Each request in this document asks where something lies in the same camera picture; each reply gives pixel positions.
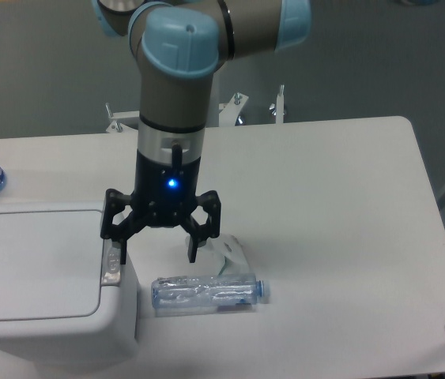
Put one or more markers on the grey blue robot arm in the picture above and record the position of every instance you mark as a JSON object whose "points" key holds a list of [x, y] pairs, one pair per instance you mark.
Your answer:
{"points": [[178, 47]]}

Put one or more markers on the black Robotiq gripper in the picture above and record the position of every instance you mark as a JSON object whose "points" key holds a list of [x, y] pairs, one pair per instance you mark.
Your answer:
{"points": [[162, 197]]}

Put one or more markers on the crushed clear plastic bottle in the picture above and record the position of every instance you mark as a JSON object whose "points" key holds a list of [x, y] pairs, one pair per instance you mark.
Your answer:
{"points": [[190, 295]]}

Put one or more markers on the white trash can lid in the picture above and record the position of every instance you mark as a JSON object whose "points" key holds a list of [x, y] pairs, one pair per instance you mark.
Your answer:
{"points": [[50, 264]]}

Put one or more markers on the crumpled white paper wrapper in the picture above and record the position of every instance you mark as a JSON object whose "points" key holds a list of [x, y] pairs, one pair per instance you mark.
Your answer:
{"points": [[221, 256]]}

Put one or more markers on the silver trash can push button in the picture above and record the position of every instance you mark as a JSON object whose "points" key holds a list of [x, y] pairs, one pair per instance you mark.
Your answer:
{"points": [[111, 272]]}

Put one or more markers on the white metal frame bracket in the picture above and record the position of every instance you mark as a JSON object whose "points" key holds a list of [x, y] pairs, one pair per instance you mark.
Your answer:
{"points": [[229, 114]]}

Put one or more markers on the white plastic trash can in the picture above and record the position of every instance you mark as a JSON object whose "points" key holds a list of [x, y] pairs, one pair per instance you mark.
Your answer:
{"points": [[107, 336]]}

